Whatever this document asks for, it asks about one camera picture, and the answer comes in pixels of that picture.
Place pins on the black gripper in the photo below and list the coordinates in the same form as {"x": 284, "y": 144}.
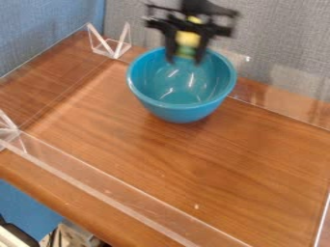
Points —
{"x": 197, "y": 16}

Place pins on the yellow banana toy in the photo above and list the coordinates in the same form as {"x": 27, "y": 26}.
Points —
{"x": 188, "y": 42}

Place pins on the blue bowl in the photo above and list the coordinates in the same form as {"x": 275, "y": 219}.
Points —
{"x": 181, "y": 92}

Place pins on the clear acrylic back barrier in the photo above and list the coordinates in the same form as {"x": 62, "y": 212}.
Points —
{"x": 284, "y": 90}

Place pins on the clear acrylic barrier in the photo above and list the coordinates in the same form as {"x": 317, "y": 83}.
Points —
{"x": 158, "y": 215}
{"x": 284, "y": 90}

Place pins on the clear acrylic front barrier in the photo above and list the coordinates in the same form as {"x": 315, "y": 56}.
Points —
{"x": 158, "y": 215}

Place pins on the clear acrylic corner bracket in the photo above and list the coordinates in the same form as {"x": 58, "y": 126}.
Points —
{"x": 109, "y": 47}

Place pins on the clear acrylic left bracket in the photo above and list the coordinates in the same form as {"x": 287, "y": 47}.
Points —
{"x": 11, "y": 136}

